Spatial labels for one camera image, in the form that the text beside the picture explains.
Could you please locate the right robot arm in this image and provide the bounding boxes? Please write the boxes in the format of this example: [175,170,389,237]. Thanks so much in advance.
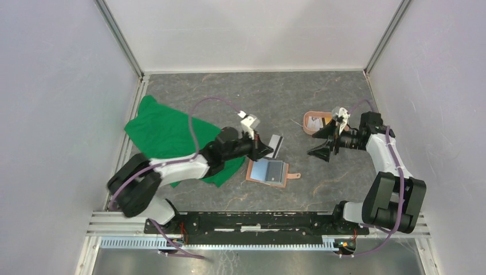
[307,110,426,234]

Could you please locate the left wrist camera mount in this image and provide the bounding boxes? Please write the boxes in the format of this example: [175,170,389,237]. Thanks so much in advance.
[237,111,260,140]

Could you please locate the black VIP card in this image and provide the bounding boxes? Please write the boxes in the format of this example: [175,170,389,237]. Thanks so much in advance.
[265,160,284,184]

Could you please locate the tan leather card holder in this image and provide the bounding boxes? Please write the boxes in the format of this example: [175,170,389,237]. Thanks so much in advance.
[245,158,301,188]

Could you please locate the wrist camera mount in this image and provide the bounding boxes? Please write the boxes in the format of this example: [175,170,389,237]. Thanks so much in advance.
[237,111,260,140]
[331,107,350,133]

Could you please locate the slotted cable duct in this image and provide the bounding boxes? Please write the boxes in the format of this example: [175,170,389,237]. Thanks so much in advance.
[100,237,338,252]

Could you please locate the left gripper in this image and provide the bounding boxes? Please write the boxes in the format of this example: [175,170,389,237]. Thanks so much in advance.
[223,129,273,162]

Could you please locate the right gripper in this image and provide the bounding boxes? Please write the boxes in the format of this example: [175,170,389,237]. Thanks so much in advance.
[307,117,365,162]

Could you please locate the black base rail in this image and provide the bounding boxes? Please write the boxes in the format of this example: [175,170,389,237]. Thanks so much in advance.
[162,211,370,245]

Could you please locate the pink oval tray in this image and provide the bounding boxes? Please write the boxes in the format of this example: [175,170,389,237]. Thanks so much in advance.
[303,107,350,139]

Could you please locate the green cloth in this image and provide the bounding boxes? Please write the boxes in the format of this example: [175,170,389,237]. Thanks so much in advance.
[124,96,245,187]

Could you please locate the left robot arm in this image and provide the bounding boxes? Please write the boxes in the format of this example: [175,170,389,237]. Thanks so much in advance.
[107,127,273,234]

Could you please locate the white card with stripe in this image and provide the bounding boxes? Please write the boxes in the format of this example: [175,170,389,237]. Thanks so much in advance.
[266,135,284,159]

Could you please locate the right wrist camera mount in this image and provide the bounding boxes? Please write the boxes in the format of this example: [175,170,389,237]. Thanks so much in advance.
[331,107,350,133]

